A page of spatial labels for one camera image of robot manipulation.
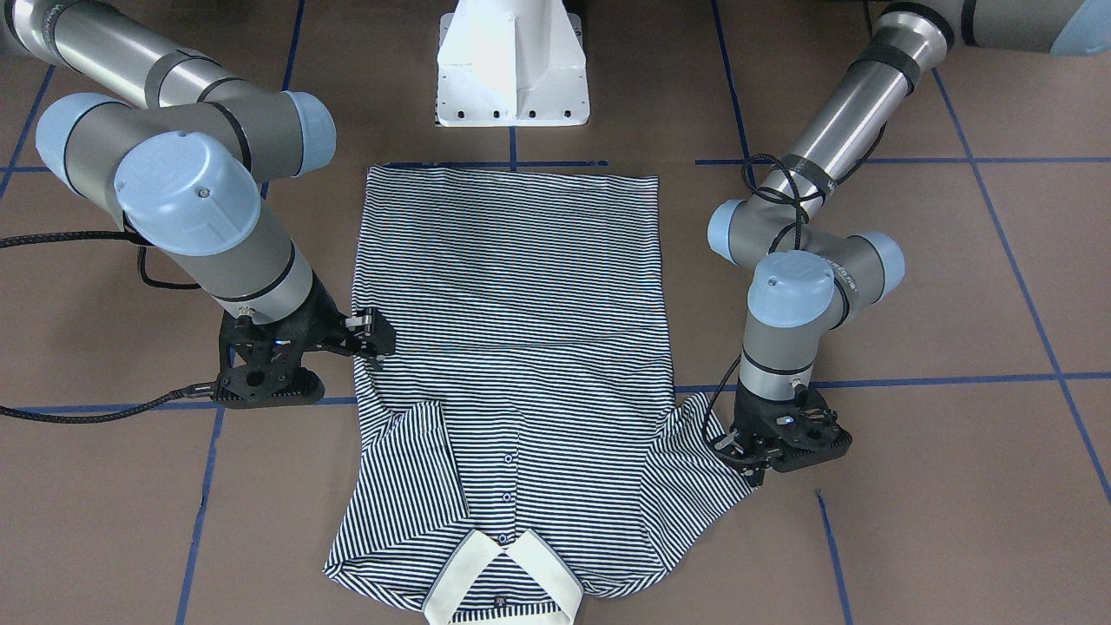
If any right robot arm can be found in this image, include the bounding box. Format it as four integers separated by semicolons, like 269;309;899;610
3;1;394;365

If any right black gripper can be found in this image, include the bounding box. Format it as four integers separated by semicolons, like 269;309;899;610
219;276;396;372

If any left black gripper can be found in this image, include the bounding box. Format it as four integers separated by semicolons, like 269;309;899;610
710;386;825;487

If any white mounting post base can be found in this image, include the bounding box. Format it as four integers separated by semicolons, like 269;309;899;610
434;1;591;128

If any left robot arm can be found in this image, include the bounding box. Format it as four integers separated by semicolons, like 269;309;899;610
707;1;1108;493

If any striped polo shirt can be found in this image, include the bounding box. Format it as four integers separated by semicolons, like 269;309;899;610
323;167;753;624

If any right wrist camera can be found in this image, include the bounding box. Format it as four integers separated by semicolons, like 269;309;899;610
212;340;326;409

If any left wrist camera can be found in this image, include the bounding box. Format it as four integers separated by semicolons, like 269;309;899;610
771;409;853;472

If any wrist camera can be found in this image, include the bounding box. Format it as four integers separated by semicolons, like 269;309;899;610
771;409;853;472
212;340;326;409

